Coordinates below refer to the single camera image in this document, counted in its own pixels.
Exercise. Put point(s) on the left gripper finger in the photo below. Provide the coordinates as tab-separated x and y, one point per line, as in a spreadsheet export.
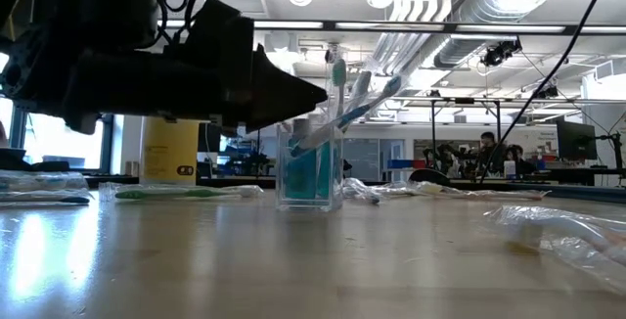
283	94

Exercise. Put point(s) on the teal mouthwash bottle white cap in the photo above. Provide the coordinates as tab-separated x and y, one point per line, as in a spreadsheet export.
326	169
299	174

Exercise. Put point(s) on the clear plastic bag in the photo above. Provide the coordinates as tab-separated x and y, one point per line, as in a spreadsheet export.
309	204

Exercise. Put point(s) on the orange toothbrush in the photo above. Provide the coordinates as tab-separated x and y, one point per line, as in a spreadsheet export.
464	193
562	236

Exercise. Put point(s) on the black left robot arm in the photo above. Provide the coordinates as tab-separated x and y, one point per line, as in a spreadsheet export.
19	64

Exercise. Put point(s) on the yellow canister with white lid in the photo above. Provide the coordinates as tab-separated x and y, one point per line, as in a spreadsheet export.
168	152

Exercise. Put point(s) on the dark computer monitor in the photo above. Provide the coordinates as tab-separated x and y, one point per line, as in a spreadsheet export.
209	138

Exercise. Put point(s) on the bright window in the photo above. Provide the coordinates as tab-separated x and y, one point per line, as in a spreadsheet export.
63	143

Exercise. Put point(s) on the black overhead beam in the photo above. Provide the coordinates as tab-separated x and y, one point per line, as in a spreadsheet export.
391	28

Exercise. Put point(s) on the blue bin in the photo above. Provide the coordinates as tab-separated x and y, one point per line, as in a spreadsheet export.
406	163

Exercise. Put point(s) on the person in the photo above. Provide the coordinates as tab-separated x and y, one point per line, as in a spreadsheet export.
488	150
516	158

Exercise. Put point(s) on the small white bottle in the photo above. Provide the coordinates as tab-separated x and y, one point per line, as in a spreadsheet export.
509	168

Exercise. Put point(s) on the black computer monitor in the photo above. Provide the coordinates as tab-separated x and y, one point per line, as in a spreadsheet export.
577	140

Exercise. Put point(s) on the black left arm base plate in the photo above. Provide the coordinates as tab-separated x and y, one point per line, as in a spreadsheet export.
29	162

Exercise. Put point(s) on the black metal stand frame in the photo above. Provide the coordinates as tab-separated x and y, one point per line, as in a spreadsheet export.
433	128

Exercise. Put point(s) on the silver ventilation duct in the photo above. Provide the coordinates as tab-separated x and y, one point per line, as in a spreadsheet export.
489	15

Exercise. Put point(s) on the black ceiling camera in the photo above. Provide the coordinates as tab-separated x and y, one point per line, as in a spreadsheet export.
501	52
545	91

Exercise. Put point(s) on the black aluminium table frame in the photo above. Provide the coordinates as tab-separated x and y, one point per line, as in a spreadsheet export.
587	193

